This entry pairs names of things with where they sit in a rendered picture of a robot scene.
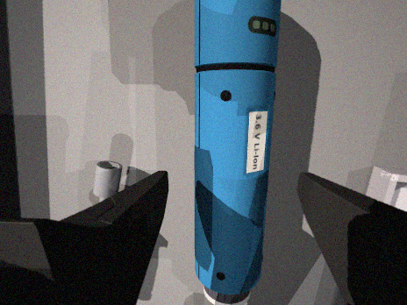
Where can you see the white shallow rectangular tray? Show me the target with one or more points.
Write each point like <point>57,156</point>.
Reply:
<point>383,182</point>

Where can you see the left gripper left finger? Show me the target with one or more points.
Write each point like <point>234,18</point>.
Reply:
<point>98,256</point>

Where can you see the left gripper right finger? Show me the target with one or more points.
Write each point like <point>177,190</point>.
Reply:
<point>363,241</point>

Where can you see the blue electric nut driver barrel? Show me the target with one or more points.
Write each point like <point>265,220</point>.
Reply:
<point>236,45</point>

